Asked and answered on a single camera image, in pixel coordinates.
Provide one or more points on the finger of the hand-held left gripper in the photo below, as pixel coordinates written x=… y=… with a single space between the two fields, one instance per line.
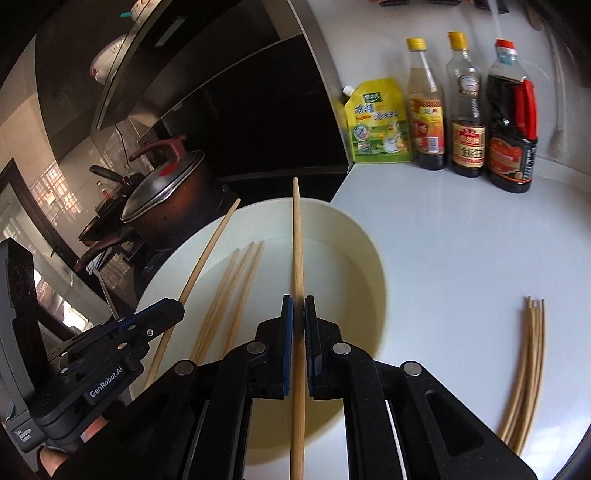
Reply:
x=134 y=339
x=161 y=310

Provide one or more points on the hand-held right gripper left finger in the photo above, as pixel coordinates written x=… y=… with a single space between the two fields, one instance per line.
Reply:
x=288 y=350

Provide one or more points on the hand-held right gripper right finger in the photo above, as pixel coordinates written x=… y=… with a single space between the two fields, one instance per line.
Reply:
x=308 y=350

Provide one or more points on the white round tray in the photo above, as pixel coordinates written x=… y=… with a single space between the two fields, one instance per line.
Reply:
x=341 y=286

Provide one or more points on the pile of wooden chopsticks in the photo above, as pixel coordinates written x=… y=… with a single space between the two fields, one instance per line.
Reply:
x=531 y=369

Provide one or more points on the person's left hand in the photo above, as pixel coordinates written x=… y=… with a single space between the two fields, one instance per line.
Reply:
x=51 y=461

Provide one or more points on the black wok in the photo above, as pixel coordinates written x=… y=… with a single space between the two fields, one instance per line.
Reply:
x=111 y=210

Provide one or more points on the glass pot lid red knob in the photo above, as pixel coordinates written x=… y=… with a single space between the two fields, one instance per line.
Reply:
x=161 y=189

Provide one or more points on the black range hood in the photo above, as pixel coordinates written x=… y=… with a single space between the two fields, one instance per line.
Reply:
x=231 y=92

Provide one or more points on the yellow seasoning pouch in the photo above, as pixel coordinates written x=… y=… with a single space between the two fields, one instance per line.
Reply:
x=378 y=129

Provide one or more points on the yellow-capped vinegar bottle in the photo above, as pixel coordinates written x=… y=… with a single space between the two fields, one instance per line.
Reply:
x=427 y=134

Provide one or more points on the white rounded appliance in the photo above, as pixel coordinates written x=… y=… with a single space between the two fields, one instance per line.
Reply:
x=108 y=57

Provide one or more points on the yellow-capped soy sauce bottle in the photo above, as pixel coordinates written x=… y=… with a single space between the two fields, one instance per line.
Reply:
x=467 y=143

